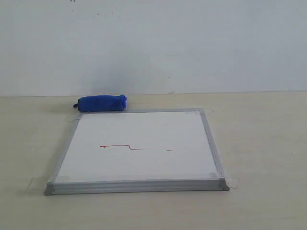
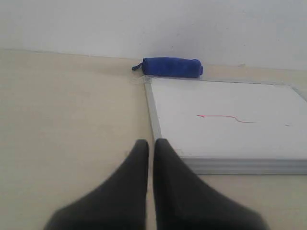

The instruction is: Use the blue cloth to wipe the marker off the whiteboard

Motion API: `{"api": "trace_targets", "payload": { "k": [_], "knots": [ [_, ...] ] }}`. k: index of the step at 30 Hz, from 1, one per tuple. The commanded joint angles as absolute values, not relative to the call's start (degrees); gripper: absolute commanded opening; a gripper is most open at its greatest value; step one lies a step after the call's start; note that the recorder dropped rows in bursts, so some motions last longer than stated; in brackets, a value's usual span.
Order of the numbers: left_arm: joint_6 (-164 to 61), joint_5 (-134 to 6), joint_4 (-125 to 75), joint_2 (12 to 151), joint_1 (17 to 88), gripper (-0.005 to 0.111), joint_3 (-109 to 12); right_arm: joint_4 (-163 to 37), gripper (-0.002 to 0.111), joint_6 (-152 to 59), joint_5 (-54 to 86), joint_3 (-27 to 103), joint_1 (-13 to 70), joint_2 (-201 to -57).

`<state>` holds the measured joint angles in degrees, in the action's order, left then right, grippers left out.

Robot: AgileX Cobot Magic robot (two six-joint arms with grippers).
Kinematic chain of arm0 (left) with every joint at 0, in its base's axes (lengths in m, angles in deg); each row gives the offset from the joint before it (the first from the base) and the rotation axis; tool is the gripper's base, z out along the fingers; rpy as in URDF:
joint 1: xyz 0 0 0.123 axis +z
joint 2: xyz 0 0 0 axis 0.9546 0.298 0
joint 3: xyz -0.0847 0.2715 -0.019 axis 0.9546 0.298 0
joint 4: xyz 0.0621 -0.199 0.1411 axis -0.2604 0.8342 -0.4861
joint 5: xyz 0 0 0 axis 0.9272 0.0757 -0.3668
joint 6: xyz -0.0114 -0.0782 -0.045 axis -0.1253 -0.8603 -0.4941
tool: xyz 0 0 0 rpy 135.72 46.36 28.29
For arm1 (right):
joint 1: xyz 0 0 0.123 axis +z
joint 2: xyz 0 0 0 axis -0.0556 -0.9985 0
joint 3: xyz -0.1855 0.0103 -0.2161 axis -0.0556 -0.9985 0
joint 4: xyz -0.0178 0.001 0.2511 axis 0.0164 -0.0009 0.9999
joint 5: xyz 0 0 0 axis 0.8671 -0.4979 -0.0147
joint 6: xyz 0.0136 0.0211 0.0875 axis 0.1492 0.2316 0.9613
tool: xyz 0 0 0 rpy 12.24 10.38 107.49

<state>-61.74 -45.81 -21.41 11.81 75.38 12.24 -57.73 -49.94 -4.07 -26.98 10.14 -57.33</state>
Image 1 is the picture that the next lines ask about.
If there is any blue cloth eraser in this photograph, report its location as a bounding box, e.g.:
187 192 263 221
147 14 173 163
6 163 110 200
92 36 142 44
73 94 127 113

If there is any white board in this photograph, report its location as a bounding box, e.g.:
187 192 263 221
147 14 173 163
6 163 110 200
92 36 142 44
44 108 230 196

